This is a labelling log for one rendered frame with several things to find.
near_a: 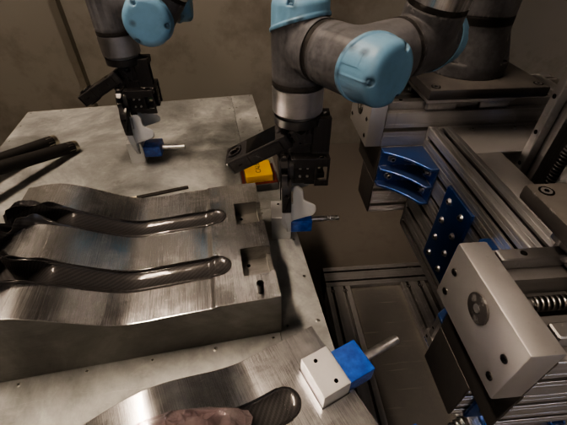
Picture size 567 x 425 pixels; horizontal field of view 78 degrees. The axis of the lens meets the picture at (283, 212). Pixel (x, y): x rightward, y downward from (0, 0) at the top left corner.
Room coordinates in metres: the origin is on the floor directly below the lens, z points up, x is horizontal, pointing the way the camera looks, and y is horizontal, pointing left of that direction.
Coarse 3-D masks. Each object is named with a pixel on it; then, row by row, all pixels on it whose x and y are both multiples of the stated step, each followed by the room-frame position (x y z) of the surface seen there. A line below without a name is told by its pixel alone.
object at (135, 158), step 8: (128, 144) 0.73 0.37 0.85; (144, 144) 0.75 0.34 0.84; (152, 144) 0.75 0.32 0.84; (160, 144) 0.76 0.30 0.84; (168, 144) 0.77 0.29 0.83; (176, 144) 0.77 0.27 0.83; (184, 144) 0.77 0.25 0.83; (128, 152) 0.73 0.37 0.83; (136, 152) 0.74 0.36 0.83; (144, 152) 0.74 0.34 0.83; (152, 152) 0.74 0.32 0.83; (160, 152) 0.74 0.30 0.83; (136, 160) 0.73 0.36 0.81; (144, 160) 0.74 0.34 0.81
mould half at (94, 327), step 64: (64, 192) 0.45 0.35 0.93; (192, 192) 0.50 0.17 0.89; (256, 192) 0.50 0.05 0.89; (64, 256) 0.32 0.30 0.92; (128, 256) 0.35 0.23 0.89; (192, 256) 0.35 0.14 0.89; (0, 320) 0.22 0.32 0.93; (64, 320) 0.23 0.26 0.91; (128, 320) 0.24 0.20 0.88; (192, 320) 0.25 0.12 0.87; (256, 320) 0.27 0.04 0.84
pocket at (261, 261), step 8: (248, 248) 0.36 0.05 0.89; (256, 248) 0.37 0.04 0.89; (264, 248) 0.37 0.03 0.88; (248, 256) 0.36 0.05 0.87; (256, 256) 0.37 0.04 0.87; (264, 256) 0.37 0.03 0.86; (248, 264) 0.35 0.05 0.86; (256, 264) 0.35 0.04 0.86; (264, 264) 0.35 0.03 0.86; (272, 264) 0.34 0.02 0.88; (248, 272) 0.34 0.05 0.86; (256, 272) 0.34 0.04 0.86; (264, 272) 0.34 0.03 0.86
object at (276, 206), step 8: (272, 208) 0.50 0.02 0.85; (280, 208) 0.50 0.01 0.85; (272, 216) 0.48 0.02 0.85; (280, 216) 0.48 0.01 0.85; (312, 216) 0.50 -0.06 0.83; (320, 216) 0.50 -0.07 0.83; (328, 216) 0.50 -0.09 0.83; (336, 216) 0.50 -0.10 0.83; (272, 224) 0.47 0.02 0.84; (280, 224) 0.47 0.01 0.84; (296, 224) 0.48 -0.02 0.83; (304, 224) 0.48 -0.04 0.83; (272, 232) 0.47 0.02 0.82; (280, 232) 0.47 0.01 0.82; (288, 232) 0.47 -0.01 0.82
